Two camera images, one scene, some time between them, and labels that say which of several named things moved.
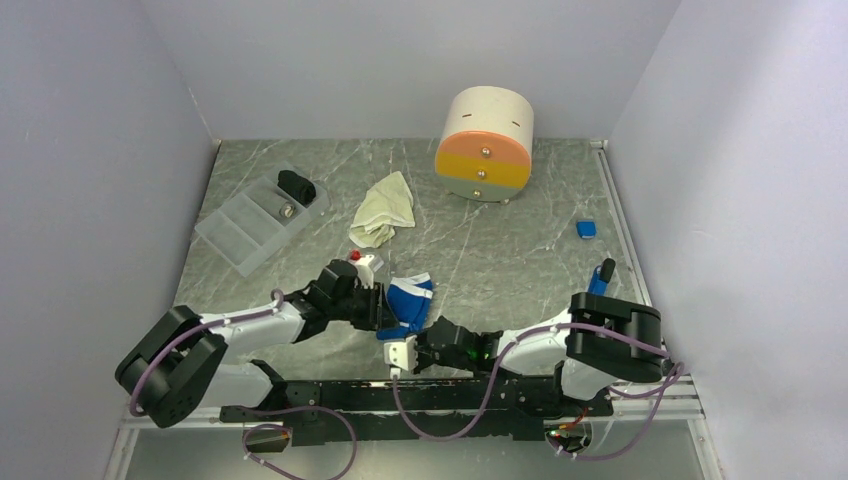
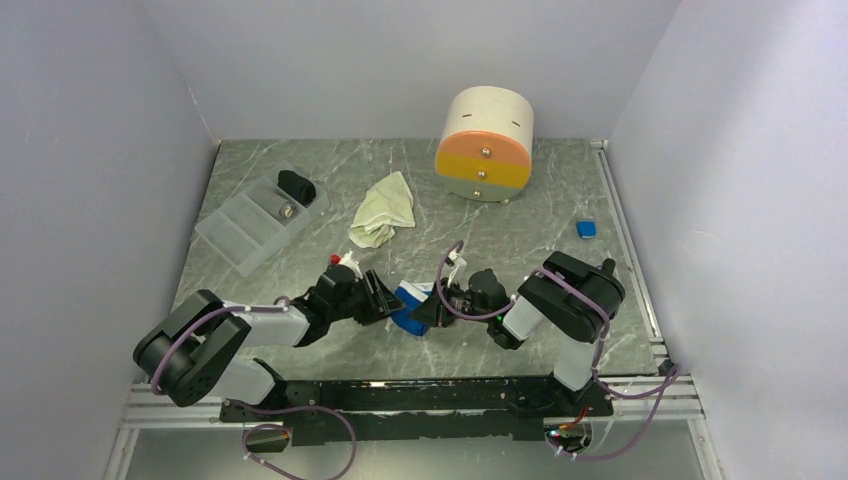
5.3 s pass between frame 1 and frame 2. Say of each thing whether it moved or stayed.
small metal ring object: stayed
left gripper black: stayed
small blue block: stayed
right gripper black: moved
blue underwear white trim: moved
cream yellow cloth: stayed
